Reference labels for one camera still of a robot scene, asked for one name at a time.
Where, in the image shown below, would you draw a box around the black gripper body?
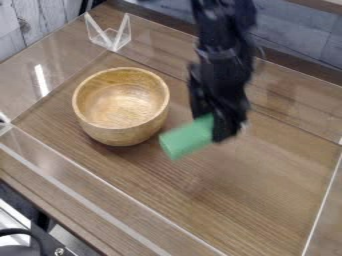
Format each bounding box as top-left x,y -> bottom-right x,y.
188,49 -> 254,115

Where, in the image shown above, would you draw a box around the wooden bowl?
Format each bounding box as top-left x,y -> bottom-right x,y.
72,67 -> 171,146

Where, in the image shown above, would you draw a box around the clear acrylic enclosure walls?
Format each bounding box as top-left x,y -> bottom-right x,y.
0,7 -> 342,256

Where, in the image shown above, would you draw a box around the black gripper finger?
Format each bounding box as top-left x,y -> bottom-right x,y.
188,83 -> 212,119
212,110 -> 247,143

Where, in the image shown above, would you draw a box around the green rectangular block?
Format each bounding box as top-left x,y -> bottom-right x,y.
159,114 -> 214,160

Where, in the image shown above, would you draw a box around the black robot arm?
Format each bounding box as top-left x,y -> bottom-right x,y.
188,0 -> 256,143

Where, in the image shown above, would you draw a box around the black bracket with cable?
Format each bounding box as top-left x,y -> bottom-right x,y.
0,219 -> 91,256

